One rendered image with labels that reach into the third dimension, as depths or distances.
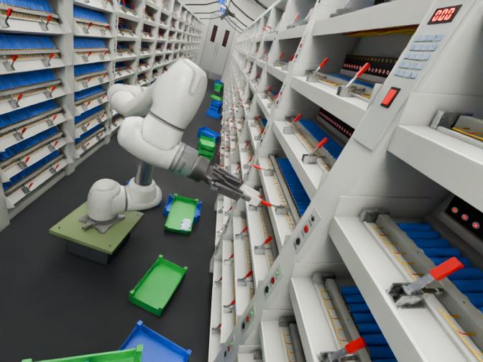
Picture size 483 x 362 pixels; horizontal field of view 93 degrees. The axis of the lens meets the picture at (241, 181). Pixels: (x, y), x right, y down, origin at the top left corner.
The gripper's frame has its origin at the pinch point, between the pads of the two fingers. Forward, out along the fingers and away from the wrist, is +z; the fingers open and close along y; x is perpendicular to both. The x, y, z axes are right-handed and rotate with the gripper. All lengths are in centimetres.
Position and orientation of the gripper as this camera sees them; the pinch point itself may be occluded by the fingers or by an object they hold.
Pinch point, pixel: (249, 195)
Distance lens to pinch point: 73.7
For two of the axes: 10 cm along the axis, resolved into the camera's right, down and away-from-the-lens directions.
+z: 8.3, 4.5, 3.2
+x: 5.5, -7.3, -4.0
